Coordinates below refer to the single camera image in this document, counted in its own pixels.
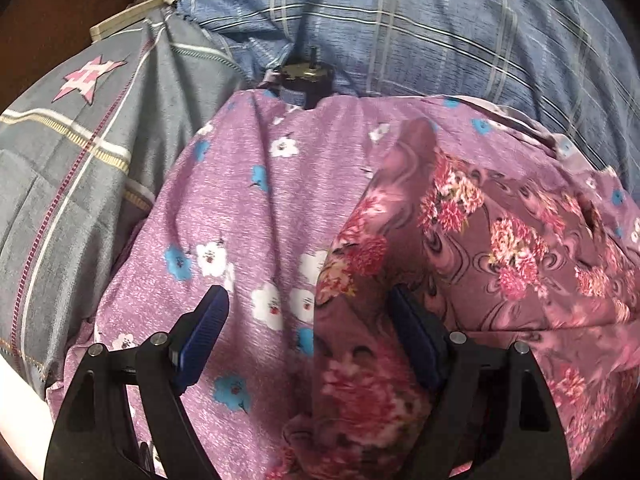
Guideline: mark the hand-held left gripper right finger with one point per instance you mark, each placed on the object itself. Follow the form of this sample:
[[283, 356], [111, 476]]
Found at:
[[419, 347]]

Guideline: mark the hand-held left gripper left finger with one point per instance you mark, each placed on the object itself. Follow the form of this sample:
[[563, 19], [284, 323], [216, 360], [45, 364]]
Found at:
[[201, 340]]

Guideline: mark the mauve floral garment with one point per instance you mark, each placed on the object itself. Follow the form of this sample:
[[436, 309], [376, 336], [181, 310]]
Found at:
[[450, 240]]

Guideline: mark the purple flowered bedsheet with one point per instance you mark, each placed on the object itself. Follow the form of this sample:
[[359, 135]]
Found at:
[[250, 220]]

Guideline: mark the grey pillow with pink star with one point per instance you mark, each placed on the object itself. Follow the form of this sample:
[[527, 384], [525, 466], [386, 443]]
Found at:
[[75, 185]]

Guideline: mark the small black device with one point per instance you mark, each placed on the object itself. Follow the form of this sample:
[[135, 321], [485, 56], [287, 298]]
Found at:
[[302, 82]]

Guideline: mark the blue plaid quilt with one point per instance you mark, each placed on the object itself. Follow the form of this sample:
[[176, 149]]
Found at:
[[425, 25]]

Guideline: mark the white flat box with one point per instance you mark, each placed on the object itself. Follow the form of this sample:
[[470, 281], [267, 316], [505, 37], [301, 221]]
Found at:
[[120, 20]]

